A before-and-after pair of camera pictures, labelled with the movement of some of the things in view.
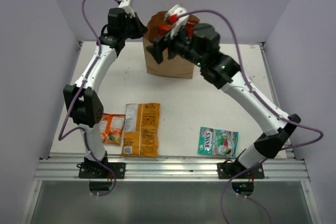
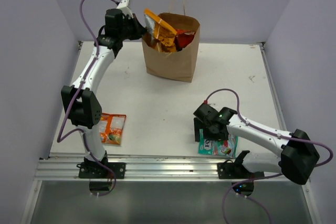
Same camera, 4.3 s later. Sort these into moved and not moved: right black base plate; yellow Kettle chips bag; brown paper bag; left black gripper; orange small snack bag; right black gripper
Moved: yellow Kettle chips bag; right black gripper
Not moved: orange small snack bag; right black base plate; brown paper bag; left black gripper
